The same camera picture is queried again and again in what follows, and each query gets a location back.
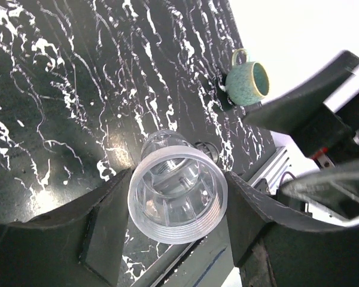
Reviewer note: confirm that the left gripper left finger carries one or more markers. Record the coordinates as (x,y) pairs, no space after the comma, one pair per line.
(77,244)

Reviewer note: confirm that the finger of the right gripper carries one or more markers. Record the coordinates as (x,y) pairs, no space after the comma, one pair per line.
(336,191)
(286,113)

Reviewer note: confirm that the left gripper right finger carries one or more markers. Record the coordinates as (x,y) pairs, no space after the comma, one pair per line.
(274,245)

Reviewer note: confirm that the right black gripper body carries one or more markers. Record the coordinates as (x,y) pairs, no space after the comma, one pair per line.
(332,133)

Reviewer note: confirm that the clear plastic canister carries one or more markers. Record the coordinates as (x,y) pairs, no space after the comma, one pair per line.
(177,193)

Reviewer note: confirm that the teal ceramic cup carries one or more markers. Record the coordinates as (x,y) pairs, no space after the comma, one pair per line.
(247,83)

